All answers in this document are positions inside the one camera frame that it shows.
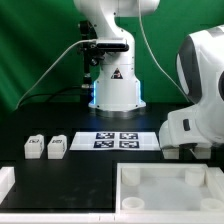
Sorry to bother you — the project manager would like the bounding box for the white square table top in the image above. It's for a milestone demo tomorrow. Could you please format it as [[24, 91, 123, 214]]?
[[116, 163, 224, 213]]

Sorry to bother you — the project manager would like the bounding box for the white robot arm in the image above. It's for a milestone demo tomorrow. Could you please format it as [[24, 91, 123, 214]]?
[[73, 0, 224, 148]]

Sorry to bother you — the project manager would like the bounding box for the white sheet with tags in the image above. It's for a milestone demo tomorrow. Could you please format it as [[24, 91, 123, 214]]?
[[70, 131, 160, 151]]

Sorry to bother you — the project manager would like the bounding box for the white left obstacle block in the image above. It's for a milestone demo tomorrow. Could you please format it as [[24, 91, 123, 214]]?
[[0, 167, 15, 204]]

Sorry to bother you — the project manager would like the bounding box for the black cable on table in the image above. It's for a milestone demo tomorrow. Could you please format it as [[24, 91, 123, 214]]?
[[19, 85, 84, 107]]

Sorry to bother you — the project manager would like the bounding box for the black camera on stand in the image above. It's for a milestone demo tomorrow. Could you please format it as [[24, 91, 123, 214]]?
[[77, 20, 130, 104]]

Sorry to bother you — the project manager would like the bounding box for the white camera cable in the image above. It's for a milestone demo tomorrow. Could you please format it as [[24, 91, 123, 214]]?
[[15, 39, 98, 110]]

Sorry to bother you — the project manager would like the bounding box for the white front rail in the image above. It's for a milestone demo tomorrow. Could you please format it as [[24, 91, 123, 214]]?
[[0, 213, 224, 224]]

